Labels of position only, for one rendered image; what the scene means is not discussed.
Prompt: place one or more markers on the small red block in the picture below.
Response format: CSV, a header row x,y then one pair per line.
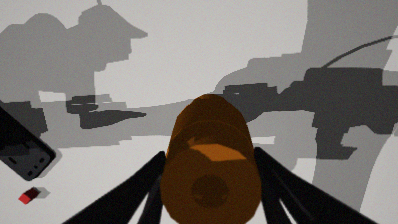
x,y
28,196

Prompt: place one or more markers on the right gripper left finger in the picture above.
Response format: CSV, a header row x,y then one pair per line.
x,y
120,204

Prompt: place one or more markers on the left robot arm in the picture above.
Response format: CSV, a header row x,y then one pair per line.
x,y
20,150

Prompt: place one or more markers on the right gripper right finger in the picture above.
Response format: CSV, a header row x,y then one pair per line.
x,y
306,203

